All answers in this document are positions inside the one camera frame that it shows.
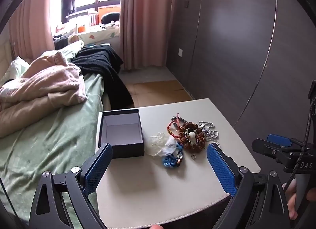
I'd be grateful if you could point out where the silver chain necklace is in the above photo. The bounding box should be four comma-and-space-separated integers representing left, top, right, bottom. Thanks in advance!
197, 121, 220, 147

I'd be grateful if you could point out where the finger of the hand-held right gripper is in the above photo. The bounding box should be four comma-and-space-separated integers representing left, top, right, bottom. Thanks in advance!
251, 138, 288, 166
267, 133, 305, 147

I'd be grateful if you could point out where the beige padded headboard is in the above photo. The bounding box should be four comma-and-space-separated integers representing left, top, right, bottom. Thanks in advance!
0, 41, 13, 81

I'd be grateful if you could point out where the flat cardboard sheet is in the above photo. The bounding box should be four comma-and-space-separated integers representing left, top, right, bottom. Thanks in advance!
126, 79, 193, 108

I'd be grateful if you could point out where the black pillow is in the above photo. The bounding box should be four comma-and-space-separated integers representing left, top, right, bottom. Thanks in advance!
101, 13, 121, 24

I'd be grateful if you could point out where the person's right hand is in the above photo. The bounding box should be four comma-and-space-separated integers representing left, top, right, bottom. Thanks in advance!
282, 179, 316, 221

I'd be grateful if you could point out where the blue braided cord bracelet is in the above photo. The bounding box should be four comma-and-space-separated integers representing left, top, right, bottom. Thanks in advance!
162, 142, 184, 169

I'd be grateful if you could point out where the black knitted garment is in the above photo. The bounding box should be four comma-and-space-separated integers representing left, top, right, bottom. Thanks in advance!
71, 45, 135, 109

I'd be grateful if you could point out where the printed window seat cushion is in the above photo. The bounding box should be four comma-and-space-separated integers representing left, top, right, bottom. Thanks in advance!
53, 25, 121, 46

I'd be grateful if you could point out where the bed with green sheet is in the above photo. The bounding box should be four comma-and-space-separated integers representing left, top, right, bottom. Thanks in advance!
0, 46, 105, 229

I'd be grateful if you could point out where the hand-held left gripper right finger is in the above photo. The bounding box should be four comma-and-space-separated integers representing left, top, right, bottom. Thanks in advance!
207, 143, 290, 229

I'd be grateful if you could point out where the pink curtain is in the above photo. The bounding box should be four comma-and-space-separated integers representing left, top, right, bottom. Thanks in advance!
118, 0, 173, 71
8, 0, 56, 61

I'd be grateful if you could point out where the pink fleece blanket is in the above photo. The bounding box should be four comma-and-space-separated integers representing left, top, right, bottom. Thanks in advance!
0, 51, 88, 138

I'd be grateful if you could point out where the brown seed bead bracelet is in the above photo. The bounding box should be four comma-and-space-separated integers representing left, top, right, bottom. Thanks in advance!
178, 121, 206, 152

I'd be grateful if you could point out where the red cord bracelet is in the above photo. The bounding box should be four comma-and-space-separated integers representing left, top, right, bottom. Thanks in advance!
166, 118, 182, 137

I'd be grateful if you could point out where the black braided cable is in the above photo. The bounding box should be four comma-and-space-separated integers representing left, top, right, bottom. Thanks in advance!
284, 99, 316, 191

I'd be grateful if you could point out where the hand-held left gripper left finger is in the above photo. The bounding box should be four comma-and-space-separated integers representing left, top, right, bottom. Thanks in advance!
29, 142, 113, 229

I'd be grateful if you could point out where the dark bead bracelet gold charm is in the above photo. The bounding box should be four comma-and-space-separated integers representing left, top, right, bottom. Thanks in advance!
173, 113, 188, 131

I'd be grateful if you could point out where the black jewelry box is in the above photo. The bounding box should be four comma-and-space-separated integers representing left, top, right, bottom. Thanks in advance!
98, 109, 145, 159

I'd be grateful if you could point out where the white organza pouch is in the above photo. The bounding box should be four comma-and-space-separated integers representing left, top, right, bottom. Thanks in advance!
144, 132, 178, 157

